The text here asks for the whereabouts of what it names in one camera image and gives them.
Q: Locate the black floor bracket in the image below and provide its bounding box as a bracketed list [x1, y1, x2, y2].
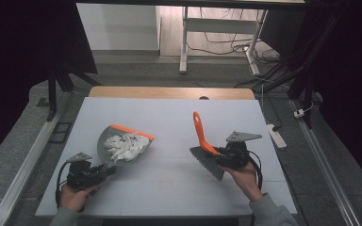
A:
[48, 121, 74, 145]

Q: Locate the white power strip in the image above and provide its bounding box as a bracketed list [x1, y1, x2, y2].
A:
[266, 123, 288, 150]

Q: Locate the aluminium rail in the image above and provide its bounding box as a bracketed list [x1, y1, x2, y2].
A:
[288, 98, 362, 226]
[0, 90, 74, 226]

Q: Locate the wooden table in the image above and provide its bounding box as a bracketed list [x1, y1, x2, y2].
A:
[88, 86, 256, 101]

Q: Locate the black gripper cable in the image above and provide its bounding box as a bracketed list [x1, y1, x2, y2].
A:
[55, 161, 74, 210]
[247, 150, 264, 191]

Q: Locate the grey brush with orange handle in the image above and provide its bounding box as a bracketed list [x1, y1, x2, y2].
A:
[189, 110, 226, 182]

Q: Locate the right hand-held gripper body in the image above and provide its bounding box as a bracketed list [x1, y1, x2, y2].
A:
[219, 130, 263, 171]

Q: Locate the person's right hand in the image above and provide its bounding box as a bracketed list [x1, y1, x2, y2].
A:
[220, 161, 266, 202]

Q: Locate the black curtain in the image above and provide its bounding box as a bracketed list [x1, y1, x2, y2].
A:
[259, 0, 362, 193]
[0, 0, 99, 169]

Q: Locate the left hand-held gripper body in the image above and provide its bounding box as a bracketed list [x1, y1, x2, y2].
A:
[65, 152, 108, 191]

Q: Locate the grey dustpan with orange edge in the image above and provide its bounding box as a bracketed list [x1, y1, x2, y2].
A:
[96, 123, 156, 168]

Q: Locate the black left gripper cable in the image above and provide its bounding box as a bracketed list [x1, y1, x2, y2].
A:
[55, 161, 74, 210]

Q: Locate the person's left hand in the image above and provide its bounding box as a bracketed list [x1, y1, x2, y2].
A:
[58, 182, 104, 213]

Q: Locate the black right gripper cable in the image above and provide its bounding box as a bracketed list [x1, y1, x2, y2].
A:
[247, 150, 264, 191]

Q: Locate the white desk frame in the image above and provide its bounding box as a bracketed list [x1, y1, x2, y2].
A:
[178, 6, 269, 76]

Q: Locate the black metal stand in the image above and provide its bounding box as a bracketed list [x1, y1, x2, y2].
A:
[45, 60, 102, 122]
[234, 18, 343, 130]

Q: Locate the pile of white paper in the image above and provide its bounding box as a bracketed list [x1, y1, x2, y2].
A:
[104, 132, 151, 164]

